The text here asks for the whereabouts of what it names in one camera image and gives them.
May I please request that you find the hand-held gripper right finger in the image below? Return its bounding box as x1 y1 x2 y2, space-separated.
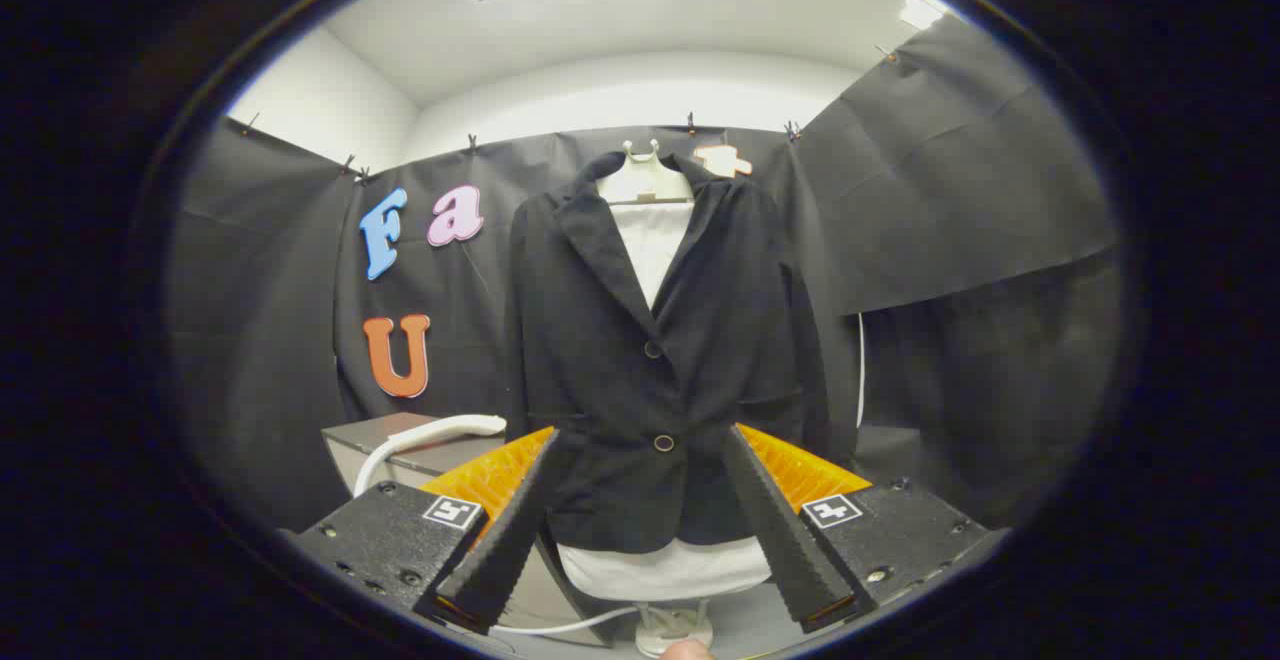
722 423 1006 634

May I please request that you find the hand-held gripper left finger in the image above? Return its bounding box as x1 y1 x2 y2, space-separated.
290 425 561 636

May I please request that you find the white garment steamer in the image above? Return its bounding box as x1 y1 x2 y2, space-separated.
353 414 508 499

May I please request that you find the black suit jacket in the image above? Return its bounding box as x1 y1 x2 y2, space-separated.
503 150 836 554

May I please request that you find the grey metal cabinet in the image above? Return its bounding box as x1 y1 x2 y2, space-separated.
322 412 606 646

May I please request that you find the white mannequin torso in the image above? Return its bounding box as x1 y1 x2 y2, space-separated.
557 140 773 653

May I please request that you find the black backdrop cloth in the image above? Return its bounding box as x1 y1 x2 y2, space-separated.
165 10 1121 541

